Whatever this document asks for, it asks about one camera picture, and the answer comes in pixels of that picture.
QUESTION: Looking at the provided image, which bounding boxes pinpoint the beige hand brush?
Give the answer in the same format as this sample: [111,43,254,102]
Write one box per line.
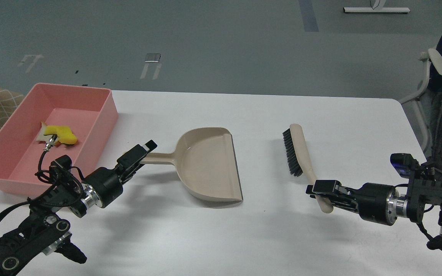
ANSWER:
[282,123,334,214]

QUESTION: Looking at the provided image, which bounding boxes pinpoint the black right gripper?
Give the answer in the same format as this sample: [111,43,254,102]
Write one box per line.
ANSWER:
[306,180,396,226]

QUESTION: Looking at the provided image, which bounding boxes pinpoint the beige plastic dustpan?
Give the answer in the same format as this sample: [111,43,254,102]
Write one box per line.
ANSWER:
[140,127,243,202]

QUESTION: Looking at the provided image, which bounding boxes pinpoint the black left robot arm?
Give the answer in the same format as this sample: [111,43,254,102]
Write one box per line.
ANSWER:
[0,140,157,276]

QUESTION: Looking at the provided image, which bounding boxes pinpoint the pink plastic bin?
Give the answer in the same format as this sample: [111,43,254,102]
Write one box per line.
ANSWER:
[0,83,118,197]

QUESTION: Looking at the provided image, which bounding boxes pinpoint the metal floor plate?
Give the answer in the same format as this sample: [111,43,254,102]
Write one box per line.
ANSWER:
[144,53,161,63]

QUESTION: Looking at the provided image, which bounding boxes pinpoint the yellow sponge piece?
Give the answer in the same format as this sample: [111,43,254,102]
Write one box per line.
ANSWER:
[43,125,78,145]

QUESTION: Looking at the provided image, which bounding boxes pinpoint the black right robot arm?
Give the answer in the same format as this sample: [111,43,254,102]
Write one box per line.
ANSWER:
[306,153,442,251]

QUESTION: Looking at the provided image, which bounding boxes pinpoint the white desk foot bar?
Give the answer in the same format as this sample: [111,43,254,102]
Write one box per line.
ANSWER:
[343,7,410,14]

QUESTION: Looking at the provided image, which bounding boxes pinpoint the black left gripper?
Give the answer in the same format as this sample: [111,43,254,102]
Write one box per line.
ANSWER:
[81,140,158,209]

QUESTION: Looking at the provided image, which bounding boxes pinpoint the triangular bread slice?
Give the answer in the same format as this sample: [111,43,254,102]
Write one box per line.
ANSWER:
[35,121,64,146]

